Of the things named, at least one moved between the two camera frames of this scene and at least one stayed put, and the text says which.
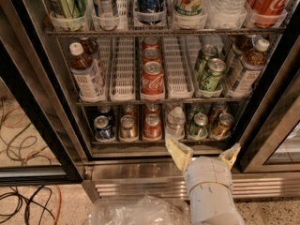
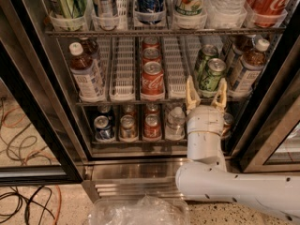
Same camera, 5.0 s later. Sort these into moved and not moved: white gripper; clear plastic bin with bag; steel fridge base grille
Moved: white gripper
Not moved: steel fridge base grille; clear plastic bin with bag
